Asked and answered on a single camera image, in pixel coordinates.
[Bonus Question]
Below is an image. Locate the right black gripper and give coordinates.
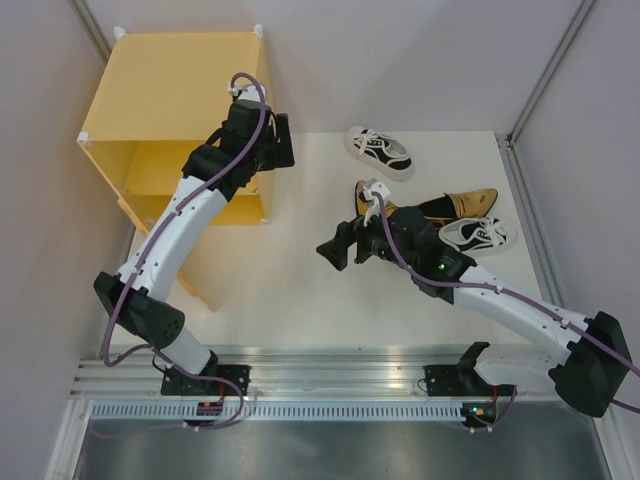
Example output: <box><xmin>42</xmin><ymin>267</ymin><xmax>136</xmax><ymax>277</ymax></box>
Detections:
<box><xmin>316</xmin><ymin>201</ymin><xmax>417</xmax><ymax>271</ymax></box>

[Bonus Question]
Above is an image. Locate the gold loafer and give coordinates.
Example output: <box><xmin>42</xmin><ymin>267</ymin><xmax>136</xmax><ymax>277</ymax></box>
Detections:
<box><xmin>418</xmin><ymin>188</ymin><xmax>499</xmax><ymax>226</ymax></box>
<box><xmin>354</xmin><ymin>180</ymin><xmax>401</xmax><ymax>221</ymax></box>

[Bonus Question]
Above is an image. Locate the yellow cabinet door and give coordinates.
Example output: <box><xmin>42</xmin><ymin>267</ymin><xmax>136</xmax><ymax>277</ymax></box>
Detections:
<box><xmin>117</xmin><ymin>190</ymin><xmax>227</xmax><ymax>312</ymax></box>

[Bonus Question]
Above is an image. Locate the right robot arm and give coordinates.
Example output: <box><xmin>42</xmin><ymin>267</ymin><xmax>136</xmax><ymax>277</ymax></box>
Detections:
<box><xmin>316</xmin><ymin>207</ymin><xmax>639</xmax><ymax>418</ymax></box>

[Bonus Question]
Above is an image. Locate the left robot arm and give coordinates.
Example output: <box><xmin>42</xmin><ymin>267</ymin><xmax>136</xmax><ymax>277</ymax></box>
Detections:
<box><xmin>94</xmin><ymin>95</ymin><xmax>294</xmax><ymax>396</ymax></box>

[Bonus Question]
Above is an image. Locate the yellow plastic shoe cabinet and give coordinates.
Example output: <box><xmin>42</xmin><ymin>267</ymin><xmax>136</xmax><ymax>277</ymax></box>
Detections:
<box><xmin>77</xmin><ymin>24</ymin><xmax>281</xmax><ymax>314</ymax></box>

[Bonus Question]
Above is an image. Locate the black white sneaker far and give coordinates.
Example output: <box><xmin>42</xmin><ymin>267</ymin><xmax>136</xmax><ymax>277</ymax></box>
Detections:
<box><xmin>344</xmin><ymin>125</ymin><xmax>415</xmax><ymax>181</ymax></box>

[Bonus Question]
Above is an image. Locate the black white sneaker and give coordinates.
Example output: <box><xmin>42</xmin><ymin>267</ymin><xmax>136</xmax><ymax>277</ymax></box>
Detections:
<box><xmin>344</xmin><ymin>125</ymin><xmax>415</xmax><ymax>181</ymax></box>
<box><xmin>438</xmin><ymin>216</ymin><xmax>518</xmax><ymax>257</ymax></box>

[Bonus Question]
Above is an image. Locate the black white sneaker near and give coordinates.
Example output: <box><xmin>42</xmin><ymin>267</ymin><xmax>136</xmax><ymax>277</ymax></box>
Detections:
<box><xmin>438</xmin><ymin>216</ymin><xmax>518</xmax><ymax>257</ymax></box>

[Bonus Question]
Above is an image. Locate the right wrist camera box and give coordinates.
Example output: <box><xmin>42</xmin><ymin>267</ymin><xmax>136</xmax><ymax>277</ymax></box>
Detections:
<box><xmin>357</xmin><ymin>178</ymin><xmax>391</xmax><ymax>226</ymax></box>

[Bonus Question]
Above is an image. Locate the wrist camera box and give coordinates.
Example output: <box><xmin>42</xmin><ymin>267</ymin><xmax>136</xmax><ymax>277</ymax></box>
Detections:
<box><xmin>357</xmin><ymin>178</ymin><xmax>391</xmax><ymax>226</ymax></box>
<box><xmin>228</xmin><ymin>84</ymin><xmax>259</xmax><ymax>102</ymax></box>

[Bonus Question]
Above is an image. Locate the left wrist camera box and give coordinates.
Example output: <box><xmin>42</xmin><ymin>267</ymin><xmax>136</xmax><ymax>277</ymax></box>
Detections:
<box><xmin>228</xmin><ymin>84</ymin><xmax>259</xmax><ymax>102</ymax></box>

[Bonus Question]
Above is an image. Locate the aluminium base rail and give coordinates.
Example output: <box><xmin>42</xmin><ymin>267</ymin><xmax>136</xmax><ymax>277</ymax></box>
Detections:
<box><xmin>74</xmin><ymin>343</ymin><xmax>566</xmax><ymax>405</ymax></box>

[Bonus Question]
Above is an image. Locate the right aluminium frame post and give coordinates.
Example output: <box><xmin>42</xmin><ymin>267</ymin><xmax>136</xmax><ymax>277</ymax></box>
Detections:
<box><xmin>495</xmin><ymin>0</ymin><xmax>599</xmax><ymax>306</ymax></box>

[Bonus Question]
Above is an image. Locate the aluminium frame post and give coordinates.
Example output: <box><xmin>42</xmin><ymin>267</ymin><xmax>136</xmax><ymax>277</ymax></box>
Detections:
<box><xmin>67</xmin><ymin>0</ymin><xmax>112</xmax><ymax>65</ymax></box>
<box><xmin>495</xmin><ymin>0</ymin><xmax>599</xmax><ymax>306</ymax></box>

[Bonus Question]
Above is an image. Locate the left aluminium frame post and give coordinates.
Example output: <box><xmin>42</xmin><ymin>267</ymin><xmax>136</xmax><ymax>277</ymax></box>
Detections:
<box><xmin>67</xmin><ymin>0</ymin><xmax>112</xmax><ymax>65</ymax></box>

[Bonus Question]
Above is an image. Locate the white slotted cable duct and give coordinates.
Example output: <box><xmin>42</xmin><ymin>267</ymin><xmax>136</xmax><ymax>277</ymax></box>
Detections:
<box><xmin>90</xmin><ymin>400</ymin><xmax>494</xmax><ymax>422</ymax></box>

